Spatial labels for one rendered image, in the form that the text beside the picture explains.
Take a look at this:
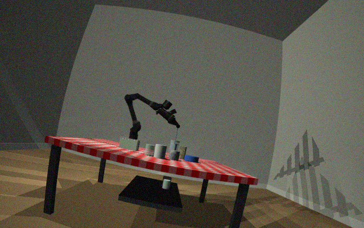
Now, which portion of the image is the pale yellow block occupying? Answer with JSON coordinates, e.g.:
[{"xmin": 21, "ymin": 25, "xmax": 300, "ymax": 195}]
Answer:
[{"xmin": 179, "ymin": 146, "xmax": 187, "ymax": 159}]

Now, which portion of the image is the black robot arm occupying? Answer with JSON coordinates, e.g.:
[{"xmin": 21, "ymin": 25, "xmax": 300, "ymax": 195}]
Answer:
[{"xmin": 124, "ymin": 93, "xmax": 177, "ymax": 140}]

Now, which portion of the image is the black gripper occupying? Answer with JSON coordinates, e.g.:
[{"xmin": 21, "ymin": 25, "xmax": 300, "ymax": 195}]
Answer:
[{"xmin": 163, "ymin": 111, "xmax": 179, "ymax": 126}]

